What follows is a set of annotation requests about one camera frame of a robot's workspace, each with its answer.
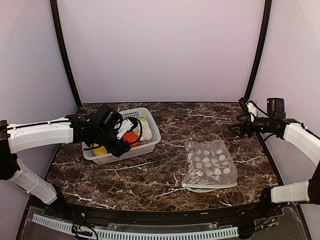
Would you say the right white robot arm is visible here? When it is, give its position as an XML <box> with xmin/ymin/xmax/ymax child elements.
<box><xmin>228</xmin><ymin>113</ymin><xmax>320</xmax><ymax>217</ymax></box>

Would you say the white slotted cable duct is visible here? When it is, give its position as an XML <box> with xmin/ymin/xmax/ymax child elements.
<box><xmin>32</xmin><ymin>214</ymin><xmax>239</xmax><ymax>240</ymax></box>

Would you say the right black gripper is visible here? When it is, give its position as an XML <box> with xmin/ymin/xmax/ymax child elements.
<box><xmin>228</xmin><ymin>112</ymin><xmax>274</xmax><ymax>139</ymax></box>

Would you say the clear zip top bag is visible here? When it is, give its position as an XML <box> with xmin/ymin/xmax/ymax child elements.
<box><xmin>181</xmin><ymin>139</ymin><xmax>238</xmax><ymax>193</ymax></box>

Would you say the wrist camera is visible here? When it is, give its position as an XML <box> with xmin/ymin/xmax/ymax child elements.
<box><xmin>116</xmin><ymin>119</ymin><xmax>134</xmax><ymax>140</ymax></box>
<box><xmin>239</xmin><ymin>97</ymin><xmax>258</xmax><ymax>122</ymax></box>

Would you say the left black frame post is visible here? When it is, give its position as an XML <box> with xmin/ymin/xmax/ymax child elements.
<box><xmin>49</xmin><ymin>0</ymin><xmax>82</xmax><ymax>109</ymax></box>

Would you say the white plastic basket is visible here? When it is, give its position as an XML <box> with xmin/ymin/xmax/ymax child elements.
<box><xmin>82</xmin><ymin>107</ymin><xmax>162</xmax><ymax>165</ymax></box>

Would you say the orange pumpkin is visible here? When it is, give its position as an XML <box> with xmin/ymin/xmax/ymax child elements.
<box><xmin>123</xmin><ymin>132</ymin><xmax>140</xmax><ymax>148</ymax></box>

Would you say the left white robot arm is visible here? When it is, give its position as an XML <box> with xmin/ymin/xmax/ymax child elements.
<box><xmin>0</xmin><ymin>115</ymin><xmax>135</xmax><ymax>218</ymax></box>

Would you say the yellow bell pepper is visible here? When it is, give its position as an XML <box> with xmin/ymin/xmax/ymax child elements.
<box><xmin>92</xmin><ymin>143</ymin><xmax>108</xmax><ymax>157</ymax></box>

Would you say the black front rail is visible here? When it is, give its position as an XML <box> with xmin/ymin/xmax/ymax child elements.
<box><xmin>27</xmin><ymin>194</ymin><xmax>298</xmax><ymax>228</ymax></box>

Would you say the white cauliflower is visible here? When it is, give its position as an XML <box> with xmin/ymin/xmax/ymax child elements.
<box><xmin>133</xmin><ymin>116</ymin><xmax>153</xmax><ymax>142</ymax></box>

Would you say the right black frame post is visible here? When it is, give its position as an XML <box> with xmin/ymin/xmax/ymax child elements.
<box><xmin>243</xmin><ymin>0</ymin><xmax>272</xmax><ymax>100</ymax></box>

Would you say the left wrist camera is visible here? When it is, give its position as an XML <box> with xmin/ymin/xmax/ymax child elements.
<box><xmin>116</xmin><ymin>119</ymin><xmax>134</xmax><ymax>140</ymax></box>

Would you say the black frame post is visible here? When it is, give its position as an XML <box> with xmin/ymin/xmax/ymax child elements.
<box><xmin>49</xmin><ymin>0</ymin><xmax>82</xmax><ymax>109</ymax></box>
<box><xmin>243</xmin><ymin>0</ymin><xmax>272</xmax><ymax>100</ymax></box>

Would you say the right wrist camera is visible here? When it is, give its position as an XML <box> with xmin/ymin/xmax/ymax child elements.
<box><xmin>239</xmin><ymin>97</ymin><xmax>258</xmax><ymax>122</ymax></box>

